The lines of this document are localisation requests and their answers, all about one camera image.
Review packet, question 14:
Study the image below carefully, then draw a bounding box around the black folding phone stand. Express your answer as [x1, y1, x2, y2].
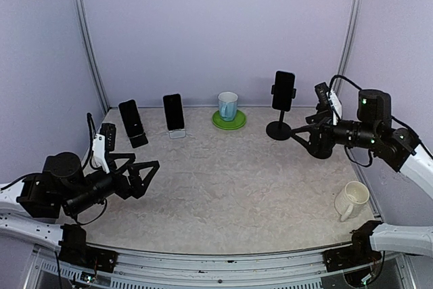
[129, 133, 148, 148]

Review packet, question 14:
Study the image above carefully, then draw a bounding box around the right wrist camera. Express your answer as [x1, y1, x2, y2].
[315, 82, 329, 110]

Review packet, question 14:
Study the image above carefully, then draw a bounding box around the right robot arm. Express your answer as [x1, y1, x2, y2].
[290, 85, 432, 265]

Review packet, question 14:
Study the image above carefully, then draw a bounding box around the cream ceramic mug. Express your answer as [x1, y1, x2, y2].
[334, 181, 370, 222]

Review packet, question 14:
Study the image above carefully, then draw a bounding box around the aluminium corner post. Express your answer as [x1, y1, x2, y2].
[337, 0, 362, 76]
[74, 0, 110, 114]

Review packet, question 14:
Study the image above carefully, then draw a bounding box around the front aluminium rail frame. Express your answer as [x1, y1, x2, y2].
[18, 242, 421, 288]

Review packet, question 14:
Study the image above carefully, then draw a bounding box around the green saucer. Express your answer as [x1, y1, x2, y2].
[212, 110, 246, 131]

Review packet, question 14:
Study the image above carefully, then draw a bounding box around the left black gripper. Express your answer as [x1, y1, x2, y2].
[66, 153, 159, 217]

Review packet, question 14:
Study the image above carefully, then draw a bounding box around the right aluminium corner post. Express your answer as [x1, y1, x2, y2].
[337, 0, 362, 76]

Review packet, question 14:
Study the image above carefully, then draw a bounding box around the light blue mug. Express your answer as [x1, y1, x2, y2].
[218, 91, 238, 122]

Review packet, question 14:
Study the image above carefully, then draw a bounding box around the white folding phone stand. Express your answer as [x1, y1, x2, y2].
[168, 128, 186, 139]

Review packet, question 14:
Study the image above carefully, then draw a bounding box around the teal phone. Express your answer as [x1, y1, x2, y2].
[271, 71, 296, 112]

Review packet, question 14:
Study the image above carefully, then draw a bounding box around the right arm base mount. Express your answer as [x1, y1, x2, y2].
[323, 221, 382, 272]

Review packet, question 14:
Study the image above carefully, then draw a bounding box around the left aluminium corner post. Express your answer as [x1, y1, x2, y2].
[74, 0, 110, 114]

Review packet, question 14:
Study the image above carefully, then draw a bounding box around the black phone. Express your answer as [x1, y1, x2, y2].
[163, 93, 185, 131]
[118, 99, 144, 138]

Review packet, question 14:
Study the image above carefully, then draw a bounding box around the black pole stand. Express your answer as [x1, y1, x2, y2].
[265, 85, 298, 141]

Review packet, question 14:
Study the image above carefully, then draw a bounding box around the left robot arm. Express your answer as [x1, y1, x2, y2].
[1, 152, 160, 265]

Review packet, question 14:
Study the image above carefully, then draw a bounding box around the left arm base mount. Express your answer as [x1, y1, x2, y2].
[59, 224, 118, 273]

